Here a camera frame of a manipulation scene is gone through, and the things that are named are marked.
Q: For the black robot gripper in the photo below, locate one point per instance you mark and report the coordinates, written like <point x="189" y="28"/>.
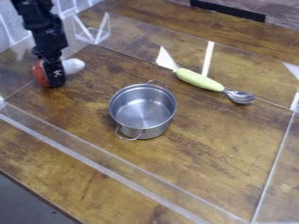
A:
<point x="50" y="42"/>

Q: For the red and white plush mushroom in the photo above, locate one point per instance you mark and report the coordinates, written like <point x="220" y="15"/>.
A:
<point x="72" y="65"/>

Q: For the small silver metal pot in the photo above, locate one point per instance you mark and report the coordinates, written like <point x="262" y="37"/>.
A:
<point x="142" y="109"/>

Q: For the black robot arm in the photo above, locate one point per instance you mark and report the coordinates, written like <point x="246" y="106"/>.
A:
<point x="46" y="26"/>

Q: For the black bar at back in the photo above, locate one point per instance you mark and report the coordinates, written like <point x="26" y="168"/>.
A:
<point x="229" y="10"/>

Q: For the clear acrylic enclosure wall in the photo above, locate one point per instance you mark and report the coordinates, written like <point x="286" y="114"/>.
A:
<point x="225" y="165"/>

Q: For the green handled metal spoon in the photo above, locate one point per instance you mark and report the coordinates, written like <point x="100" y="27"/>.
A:
<point x="201" y="81"/>

